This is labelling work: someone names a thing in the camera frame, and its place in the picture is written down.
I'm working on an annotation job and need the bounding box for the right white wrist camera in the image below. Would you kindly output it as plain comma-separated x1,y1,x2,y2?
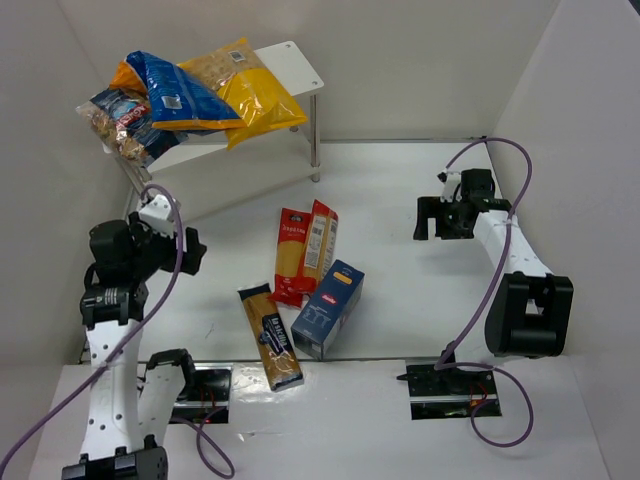
437,170,461,203

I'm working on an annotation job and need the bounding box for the red spaghetti pack barcode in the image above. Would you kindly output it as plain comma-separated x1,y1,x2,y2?
297,200,339,294

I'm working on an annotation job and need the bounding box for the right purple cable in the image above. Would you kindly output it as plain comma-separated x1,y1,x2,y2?
432,136,534,447

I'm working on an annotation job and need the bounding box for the red spaghetti pack front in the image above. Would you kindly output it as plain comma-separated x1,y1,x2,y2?
271,208,310,308

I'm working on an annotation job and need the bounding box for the clear fusilli bag blue label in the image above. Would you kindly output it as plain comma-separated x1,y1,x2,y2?
76,89,188,168

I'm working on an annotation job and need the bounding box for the dark blue Barilla box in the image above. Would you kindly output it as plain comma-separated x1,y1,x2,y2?
291,260,365,361

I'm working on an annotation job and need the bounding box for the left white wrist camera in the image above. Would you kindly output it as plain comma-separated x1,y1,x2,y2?
137,193,175,238

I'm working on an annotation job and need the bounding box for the yellow macaroni pasta bag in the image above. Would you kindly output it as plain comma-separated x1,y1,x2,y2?
179,38,307,149

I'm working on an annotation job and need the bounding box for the blue orange pasta bag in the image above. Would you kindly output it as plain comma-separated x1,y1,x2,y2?
110,51,246,132

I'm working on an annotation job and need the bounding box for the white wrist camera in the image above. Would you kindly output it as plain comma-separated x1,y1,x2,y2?
137,193,175,238
437,170,461,203

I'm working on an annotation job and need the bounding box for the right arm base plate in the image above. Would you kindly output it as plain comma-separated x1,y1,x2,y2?
396,364,502,420

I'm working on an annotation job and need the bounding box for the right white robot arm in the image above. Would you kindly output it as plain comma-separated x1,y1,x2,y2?
413,168,574,369

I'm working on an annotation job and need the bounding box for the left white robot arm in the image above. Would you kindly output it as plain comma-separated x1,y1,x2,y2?
61,213,207,479

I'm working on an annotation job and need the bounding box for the white two-tier metal shelf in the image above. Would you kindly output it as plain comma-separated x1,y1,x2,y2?
102,40,325,224

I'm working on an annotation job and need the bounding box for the black label spaghetti pack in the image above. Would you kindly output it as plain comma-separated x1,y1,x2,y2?
238,283,303,392

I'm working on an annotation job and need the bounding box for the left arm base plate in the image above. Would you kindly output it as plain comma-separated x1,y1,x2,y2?
138,360,232,432

